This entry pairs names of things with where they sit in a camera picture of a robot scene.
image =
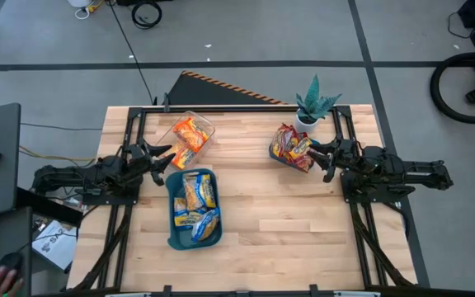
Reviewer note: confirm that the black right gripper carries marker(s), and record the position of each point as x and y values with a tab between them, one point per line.
346	158

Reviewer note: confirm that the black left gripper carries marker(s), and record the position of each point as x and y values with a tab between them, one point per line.
140	163

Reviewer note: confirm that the orange Maruchan noodle packet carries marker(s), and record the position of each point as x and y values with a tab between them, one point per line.
190	134
183	156

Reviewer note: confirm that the blue Maruchan noodle packet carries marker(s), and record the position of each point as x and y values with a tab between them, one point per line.
191	194
184	218
206	189
205	224

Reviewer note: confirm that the large teal plastic bin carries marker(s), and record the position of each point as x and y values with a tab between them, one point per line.
175	241

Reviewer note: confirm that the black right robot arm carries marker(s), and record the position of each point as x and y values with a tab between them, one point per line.
386	169

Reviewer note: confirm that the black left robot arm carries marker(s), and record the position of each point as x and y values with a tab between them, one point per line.
97	173

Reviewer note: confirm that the white plant pot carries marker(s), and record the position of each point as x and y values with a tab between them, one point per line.
305	125

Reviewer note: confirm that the small blue plastic bin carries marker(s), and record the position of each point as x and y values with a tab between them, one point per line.
271	156

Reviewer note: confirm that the clear plastic container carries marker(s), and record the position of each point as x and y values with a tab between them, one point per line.
202	121

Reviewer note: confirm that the green succulent plant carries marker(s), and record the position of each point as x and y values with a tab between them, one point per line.
313	101

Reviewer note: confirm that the black mat with orange stripe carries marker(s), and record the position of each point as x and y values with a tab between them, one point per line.
204	92

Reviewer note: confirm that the orange vacuum cleaner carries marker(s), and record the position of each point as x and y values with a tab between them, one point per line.
433	88

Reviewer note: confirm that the white paper manual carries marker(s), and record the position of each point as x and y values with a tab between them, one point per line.
56	245

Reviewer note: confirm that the yellow plug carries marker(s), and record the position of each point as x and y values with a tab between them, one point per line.
97	4

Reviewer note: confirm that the white container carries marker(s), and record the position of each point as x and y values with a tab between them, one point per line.
80	2

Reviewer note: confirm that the black computer mouse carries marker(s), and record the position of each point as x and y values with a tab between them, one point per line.
10	262

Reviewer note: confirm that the black metal table frame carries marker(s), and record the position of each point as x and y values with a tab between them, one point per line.
237	109

